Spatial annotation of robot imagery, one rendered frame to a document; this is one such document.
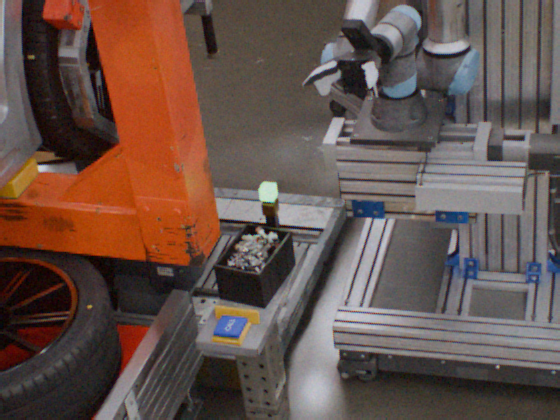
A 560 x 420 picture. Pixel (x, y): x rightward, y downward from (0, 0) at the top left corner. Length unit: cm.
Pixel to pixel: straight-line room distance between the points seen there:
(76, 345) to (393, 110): 99
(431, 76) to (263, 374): 93
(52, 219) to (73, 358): 44
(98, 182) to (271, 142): 161
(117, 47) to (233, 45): 264
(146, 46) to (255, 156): 181
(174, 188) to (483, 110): 85
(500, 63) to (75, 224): 121
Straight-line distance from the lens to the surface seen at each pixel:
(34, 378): 276
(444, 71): 270
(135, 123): 273
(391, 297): 324
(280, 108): 466
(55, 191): 308
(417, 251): 341
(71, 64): 315
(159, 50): 260
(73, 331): 286
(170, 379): 305
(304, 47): 515
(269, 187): 295
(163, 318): 300
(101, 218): 297
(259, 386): 305
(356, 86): 229
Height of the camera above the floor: 228
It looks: 34 degrees down
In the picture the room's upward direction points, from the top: 8 degrees counter-clockwise
